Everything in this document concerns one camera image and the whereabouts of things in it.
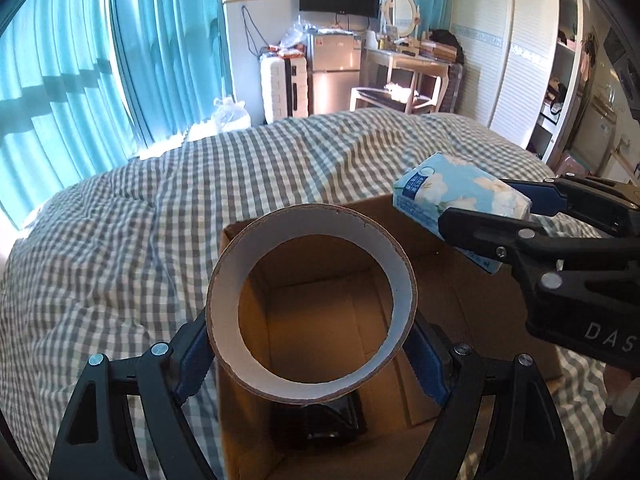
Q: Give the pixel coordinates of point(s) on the wide teal curtain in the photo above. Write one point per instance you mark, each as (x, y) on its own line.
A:
(60, 85)

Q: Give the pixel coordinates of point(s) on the wooden box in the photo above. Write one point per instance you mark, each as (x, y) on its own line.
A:
(437, 50)

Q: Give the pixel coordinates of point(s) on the white sliding-door wardrobe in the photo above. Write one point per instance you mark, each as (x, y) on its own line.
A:
(505, 60)

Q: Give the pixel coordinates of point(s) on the dark fabric suitcase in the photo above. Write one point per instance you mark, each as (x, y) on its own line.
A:
(454, 87)

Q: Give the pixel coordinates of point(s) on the clear water jug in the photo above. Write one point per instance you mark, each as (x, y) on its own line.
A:
(231, 115)

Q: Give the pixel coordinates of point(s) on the white dressing table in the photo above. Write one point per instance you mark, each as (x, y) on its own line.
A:
(395, 60)

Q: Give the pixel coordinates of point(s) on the silver mini fridge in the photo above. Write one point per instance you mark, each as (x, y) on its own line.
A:
(332, 75)

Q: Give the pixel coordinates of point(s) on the person's right hand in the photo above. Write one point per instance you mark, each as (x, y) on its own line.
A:
(616, 390)

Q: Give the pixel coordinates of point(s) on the black case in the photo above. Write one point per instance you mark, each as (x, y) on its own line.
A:
(320, 425)

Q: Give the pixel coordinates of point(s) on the black bag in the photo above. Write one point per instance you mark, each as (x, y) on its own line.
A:
(445, 40)

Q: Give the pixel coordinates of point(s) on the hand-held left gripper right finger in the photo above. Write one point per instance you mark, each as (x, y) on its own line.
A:
(427, 360)

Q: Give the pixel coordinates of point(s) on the brown cardboard box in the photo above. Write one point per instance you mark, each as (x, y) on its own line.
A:
(475, 320)

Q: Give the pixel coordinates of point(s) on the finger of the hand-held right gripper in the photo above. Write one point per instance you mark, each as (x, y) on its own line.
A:
(480, 232)
(535, 197)

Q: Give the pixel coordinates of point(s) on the oval white-framed mirror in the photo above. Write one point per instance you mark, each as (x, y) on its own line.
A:
(402, 10)

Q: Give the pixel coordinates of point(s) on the grey checked blanket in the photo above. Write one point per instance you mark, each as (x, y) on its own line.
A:
(125, 235)

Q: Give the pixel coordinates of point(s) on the blue floral tissue pack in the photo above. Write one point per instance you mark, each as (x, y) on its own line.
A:
(450, 185)

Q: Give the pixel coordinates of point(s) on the wooden chair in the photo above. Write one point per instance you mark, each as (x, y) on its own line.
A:
(380, 95)

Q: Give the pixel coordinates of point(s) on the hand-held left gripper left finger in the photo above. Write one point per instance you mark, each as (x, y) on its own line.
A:
(192, 360)

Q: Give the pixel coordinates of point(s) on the white suitcase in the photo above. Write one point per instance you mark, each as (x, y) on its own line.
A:
(280, 90)

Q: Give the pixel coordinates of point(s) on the clear plastic bag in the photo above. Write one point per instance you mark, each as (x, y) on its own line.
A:
(295, 37)

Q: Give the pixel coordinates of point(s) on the cardboard tape roll core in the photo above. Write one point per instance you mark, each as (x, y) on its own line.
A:
(225, 290)

